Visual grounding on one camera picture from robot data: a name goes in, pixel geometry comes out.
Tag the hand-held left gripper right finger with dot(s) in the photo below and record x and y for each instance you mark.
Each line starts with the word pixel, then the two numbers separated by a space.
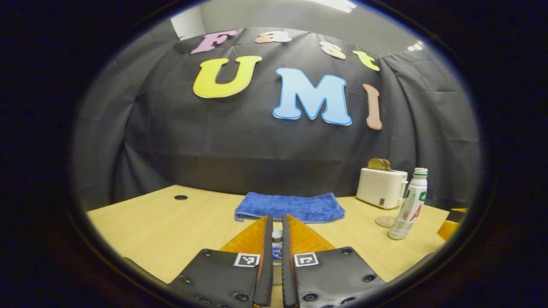
pixel 334 278

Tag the round brown coaster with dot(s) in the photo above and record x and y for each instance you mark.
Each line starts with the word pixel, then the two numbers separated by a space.
pixel 383 221

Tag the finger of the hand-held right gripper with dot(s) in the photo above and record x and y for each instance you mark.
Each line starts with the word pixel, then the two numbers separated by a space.
pixel 454 224

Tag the brown bread slice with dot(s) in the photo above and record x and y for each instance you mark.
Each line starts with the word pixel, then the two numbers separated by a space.
pixel 374 164
pixel 387 165

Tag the ceiling light panel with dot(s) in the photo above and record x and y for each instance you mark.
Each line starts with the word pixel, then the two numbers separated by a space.
pixel 338 4

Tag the blue towel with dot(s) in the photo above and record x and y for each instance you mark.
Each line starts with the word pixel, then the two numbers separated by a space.
pixel 291 207

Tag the white toaster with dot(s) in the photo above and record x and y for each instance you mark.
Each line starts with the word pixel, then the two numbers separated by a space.
pixel 379 188

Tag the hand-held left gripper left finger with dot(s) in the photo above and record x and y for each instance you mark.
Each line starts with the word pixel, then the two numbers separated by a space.
pixel 222 278

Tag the white water bottle green label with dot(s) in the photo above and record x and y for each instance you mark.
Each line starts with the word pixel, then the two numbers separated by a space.
pixel 409 209

